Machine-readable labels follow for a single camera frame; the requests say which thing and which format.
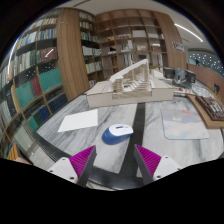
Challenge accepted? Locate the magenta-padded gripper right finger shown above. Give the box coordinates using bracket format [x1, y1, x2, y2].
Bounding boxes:
[133, 143, 183, 186]

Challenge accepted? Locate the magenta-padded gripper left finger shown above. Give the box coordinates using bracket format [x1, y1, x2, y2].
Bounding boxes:
[46, 144, 98, 188]

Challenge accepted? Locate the white and blue computer mouse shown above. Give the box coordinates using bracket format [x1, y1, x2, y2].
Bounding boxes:
[101, 123, 135, 146]

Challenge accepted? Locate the white paper sheet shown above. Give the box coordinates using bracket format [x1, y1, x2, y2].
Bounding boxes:
[57, 108, 100, 133]

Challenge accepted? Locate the white architectural building model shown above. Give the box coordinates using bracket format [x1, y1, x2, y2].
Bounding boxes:
[85, 58, 175, 109]

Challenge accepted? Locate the black computer monitor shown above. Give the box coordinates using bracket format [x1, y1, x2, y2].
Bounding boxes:
[162, 67, 176, 80]
[184, 70, 197, 85]

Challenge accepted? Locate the wooden bookshelf unit with books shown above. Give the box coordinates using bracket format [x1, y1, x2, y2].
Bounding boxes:
[0, 7, 188, 160]

